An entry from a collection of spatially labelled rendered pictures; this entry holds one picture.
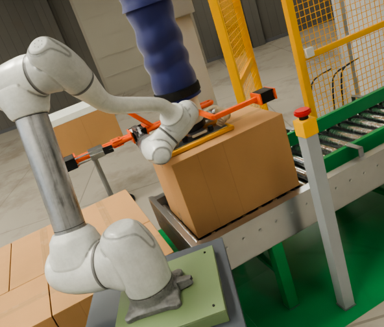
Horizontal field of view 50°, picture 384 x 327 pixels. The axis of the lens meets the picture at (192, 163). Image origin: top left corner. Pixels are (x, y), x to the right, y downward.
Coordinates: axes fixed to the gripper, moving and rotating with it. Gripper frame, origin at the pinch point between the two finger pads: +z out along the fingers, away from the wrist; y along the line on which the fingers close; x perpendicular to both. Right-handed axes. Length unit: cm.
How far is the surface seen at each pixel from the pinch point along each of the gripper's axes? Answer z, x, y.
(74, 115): 165, -14, 11
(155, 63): -7.1, 19.1, -28.4
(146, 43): -6.2, 18.4, -37.4
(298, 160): 3, 84, 54
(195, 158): -22.8, 17.5, 14.8
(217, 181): -22.9, 24.0, 29.9
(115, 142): -2.5, -10.4, -1.3
